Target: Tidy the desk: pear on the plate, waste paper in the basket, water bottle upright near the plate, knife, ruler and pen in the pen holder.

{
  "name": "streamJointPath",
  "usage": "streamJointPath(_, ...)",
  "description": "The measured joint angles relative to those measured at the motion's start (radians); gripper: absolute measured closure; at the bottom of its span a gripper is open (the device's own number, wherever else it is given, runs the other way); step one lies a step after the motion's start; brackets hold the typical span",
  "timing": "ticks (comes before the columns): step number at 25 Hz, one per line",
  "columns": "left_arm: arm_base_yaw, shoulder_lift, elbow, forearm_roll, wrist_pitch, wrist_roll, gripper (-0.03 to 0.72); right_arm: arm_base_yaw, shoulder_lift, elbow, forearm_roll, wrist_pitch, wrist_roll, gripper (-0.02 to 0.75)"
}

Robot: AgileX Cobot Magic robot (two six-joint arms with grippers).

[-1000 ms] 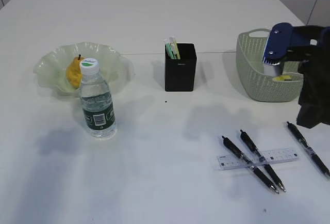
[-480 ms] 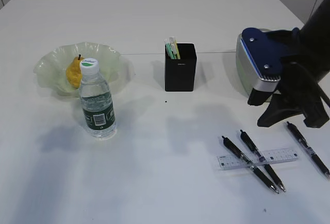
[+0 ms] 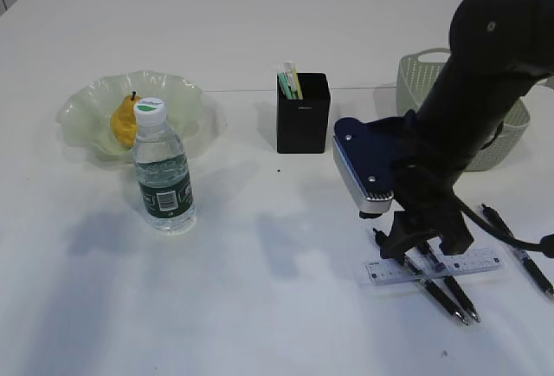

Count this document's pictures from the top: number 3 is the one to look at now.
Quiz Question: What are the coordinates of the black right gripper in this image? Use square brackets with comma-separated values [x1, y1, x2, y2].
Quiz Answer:
[379, 156, 473, 259]

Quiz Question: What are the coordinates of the black pen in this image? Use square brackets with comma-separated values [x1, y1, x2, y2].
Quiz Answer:
[373, 228, 469, 326]
[481, 204, 553, 301]
[417, 242, 480, 322]

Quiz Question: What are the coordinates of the clear plastic ruler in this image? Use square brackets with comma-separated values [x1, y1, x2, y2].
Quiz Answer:
[358, 248, 504, 286]

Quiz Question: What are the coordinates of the green utility knife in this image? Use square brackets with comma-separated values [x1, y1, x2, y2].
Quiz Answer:
[277, 72, 295, 100]

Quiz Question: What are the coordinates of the yellow utility knife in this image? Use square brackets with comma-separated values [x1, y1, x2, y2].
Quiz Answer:
[284, 62, 303, 100]

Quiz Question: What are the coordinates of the clear water bottle green label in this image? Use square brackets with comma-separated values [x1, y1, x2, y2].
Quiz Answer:
[132, 97, 195, 233]

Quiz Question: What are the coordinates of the yellow pear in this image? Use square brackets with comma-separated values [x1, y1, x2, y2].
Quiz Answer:
[110, 91, 141, 148]

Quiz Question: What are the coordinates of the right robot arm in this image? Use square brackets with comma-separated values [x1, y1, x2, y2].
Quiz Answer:
[377, 0, 553, 258]

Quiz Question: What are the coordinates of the green woven plastic basket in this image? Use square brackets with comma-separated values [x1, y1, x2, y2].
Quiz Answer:
[396, 48, 531, 172]

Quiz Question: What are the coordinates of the black square pen holder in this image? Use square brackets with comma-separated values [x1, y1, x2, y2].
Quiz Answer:
[276, 73, 331, 154]

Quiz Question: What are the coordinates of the pale green wavy glass plate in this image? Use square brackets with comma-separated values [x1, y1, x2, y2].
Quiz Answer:
[56, 70, 204, 162]

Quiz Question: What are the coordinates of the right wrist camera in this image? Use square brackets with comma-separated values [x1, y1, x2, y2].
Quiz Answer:
[332, 116, 412, 219]

